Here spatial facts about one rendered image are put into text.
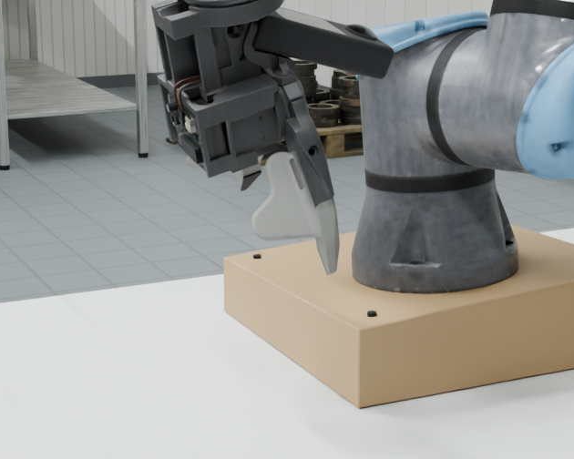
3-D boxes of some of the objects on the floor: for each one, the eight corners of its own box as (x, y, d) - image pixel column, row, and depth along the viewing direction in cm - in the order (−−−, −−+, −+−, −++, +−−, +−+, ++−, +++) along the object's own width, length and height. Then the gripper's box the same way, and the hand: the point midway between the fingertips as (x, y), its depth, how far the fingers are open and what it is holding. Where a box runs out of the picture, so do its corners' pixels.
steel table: (42, 96, 824) (34, -80, 797) (158, 158, 640) (151, -69, 613) (-88, 106, 791) (-100, -78, 764) (-5, 172, 607) (-18, -67, 580)
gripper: (108, -33, 95) (158, 203, 105) (220, 57, 79) (265, 323, 90) (218, -64, 98) (255, 168, 108) (345, 16, 82) (375, 279, 93)
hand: (293, 228), depth 100 cm, fingers open, 14 cm apart
